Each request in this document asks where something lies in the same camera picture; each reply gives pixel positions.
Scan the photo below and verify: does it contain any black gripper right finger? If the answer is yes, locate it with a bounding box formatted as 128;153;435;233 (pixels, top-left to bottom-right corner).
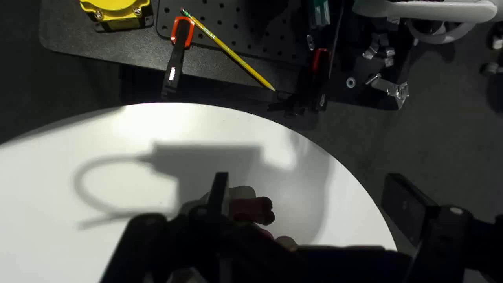
381;172;439;249

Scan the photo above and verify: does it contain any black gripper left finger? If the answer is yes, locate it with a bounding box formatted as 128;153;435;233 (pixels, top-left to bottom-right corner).
207;172;230;219

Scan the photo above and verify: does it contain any yellow pencil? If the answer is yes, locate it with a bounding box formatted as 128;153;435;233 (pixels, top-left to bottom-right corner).
178;7;277;93

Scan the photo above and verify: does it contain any black perforated mounting board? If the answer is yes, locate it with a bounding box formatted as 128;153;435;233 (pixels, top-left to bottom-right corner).
155;0;342;68

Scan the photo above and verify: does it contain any yellow emergency stop box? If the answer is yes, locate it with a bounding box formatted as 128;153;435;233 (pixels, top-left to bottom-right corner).
78;0;155;32

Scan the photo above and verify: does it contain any metal bracket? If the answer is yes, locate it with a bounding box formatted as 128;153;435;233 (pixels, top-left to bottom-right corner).
364;73;411;110

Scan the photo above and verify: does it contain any red handled black clamp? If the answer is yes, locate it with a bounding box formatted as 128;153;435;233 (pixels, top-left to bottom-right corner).
304;46;332;114
160;15;197;99

